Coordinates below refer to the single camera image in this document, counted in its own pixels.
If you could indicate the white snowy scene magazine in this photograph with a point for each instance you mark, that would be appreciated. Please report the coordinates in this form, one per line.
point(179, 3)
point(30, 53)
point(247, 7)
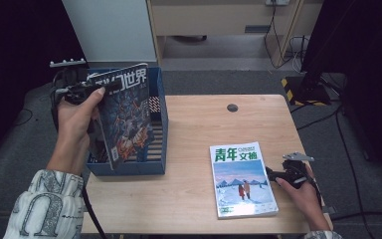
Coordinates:
point(242, 179)

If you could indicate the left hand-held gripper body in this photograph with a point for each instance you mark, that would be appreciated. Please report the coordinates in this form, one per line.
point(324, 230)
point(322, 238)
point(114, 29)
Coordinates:
point(73, 83)

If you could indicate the white power strip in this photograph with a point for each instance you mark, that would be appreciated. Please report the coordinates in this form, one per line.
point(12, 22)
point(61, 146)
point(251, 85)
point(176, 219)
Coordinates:
point(277, 2)

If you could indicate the blue plastic file rack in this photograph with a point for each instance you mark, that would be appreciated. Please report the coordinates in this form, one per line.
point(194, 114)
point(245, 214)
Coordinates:
point(152, 167)

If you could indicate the grey round table grommet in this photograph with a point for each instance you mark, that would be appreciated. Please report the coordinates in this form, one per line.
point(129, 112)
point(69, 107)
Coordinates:
point(232, 108)

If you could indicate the grey tape piece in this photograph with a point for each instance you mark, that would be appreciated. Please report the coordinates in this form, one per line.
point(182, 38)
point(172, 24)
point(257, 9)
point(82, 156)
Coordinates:
point(331, 210)

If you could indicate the light wooden desk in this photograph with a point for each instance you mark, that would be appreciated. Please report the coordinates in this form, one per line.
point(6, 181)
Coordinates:
point(212, 20)

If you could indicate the white cabinet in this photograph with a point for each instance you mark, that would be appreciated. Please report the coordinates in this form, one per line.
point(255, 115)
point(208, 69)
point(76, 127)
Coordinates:
point(112, 30)

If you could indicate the person's left hand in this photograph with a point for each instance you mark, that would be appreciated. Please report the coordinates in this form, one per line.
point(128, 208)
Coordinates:
point(74, 129)

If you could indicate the person's right hand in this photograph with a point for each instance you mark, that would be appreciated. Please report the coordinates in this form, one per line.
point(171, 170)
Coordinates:
point(305, 199)

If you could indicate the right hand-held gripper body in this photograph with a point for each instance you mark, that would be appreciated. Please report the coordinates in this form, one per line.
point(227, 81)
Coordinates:
point(293, 172)

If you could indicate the dark blue illustrated magazine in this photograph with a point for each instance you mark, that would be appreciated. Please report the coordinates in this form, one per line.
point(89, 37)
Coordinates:
point(126, 126)

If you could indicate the black stand base hazard tape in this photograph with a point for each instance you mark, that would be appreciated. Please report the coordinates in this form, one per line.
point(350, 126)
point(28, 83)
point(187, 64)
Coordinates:
point(308, 93)

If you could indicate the black curtain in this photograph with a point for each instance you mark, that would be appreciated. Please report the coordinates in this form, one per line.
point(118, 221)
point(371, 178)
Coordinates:
point(13, 49)
point(371, 49)

